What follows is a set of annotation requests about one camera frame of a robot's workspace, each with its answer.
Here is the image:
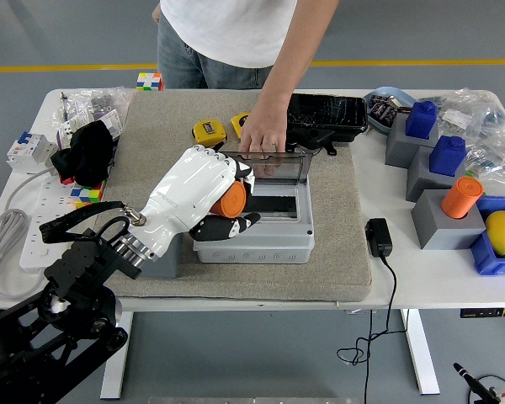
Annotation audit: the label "blue plastic bin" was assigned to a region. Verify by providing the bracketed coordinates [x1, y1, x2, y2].
[470, 195, 505, 278]

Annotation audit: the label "grey block holder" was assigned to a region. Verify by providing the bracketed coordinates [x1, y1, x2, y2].
[385, 113, 441, 169]
[411, 189, 487, 251]
[405, 146, 467, 203]

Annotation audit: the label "black plastic tray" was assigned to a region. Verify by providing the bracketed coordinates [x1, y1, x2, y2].
[284, 93, 369, 157]

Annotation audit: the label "white-faced colourful puzzle cube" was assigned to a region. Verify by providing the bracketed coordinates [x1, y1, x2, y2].
[136, 72, 166, 92]

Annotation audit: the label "white power strip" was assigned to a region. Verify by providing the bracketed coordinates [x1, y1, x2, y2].
[19, 174, 93, 270]

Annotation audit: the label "black table control panel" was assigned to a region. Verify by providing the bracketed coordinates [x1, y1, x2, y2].
[460, 307, 505, 319]

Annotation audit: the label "grey block with round hole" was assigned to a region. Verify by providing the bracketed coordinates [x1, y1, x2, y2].
[141, 233, 184, 279]

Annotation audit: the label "blue bottle-shaped block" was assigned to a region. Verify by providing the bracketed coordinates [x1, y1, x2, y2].
[428, 135, 467, 178]
[405, 100, 439, 140]

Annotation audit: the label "orange cylinder battery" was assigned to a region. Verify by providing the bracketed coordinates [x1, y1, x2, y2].
[211, 180, 249, 218]
[440, 176, 486, 221]

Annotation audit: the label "person's left hand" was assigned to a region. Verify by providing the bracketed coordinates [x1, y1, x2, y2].
[238, 107, 290, 176]

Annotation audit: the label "white printed package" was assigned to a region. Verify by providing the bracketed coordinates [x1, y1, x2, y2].
[58, 108, 124, 146]

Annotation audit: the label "yellow tape measure black strap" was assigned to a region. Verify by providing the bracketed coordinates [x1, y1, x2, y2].
[181, 120, 228, 164]

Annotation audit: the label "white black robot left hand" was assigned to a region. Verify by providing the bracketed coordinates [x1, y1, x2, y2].
[139, 144, 262, 258]

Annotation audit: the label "person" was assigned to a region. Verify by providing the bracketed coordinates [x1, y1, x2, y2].
[151, 0, 300, 90]

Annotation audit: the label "white circuit breaker blue lever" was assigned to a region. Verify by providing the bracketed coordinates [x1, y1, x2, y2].
[6, 130, 58, 174]

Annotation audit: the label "black power adapter with cord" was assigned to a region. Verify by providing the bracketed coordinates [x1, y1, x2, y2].
[335, 217, 410, 404]

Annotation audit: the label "light blue bowl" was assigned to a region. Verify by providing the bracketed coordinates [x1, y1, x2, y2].
[364, 86, 417, 136]

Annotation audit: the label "clear bag of parts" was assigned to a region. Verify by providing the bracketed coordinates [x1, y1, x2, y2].
[439, 87, 505, 136]
[465, 125, 505, 197]

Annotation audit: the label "white table leg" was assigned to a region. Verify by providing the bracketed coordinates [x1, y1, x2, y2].
[399, 308, 441, 396]
[99, 311, 135, 400]

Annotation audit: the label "grey junction box clear lid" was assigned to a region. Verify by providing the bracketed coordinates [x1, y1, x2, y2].
[192, 150, 316, 265]

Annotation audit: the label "grey-brown mat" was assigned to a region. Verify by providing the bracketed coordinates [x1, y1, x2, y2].
[80, 90, 372, 302]

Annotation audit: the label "grey-white power strip cable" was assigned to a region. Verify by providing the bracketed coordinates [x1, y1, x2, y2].
[0, 166, 58, 300]

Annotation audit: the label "dark printed packet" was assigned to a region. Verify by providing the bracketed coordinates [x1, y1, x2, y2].
[369, 94, 399, 126]

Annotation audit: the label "clear bags of screws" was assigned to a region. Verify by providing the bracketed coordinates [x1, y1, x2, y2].
[45, 86, 136, 131]

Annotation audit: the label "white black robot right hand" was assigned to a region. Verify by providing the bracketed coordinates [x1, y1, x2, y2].
[453, 362, 502, 404]

